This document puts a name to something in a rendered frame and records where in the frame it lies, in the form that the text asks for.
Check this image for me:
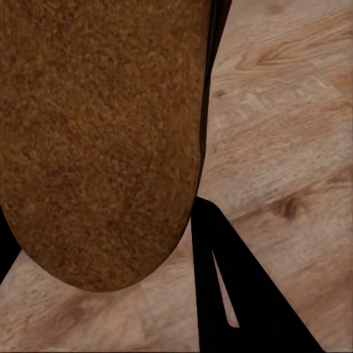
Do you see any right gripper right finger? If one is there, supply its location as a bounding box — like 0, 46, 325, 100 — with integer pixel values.
190, 196, 324, 353

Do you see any sandal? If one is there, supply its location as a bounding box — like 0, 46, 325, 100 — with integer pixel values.
0, 0, 232, 293

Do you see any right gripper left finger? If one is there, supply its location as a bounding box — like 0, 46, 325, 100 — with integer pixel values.
0, 206, 21, 284

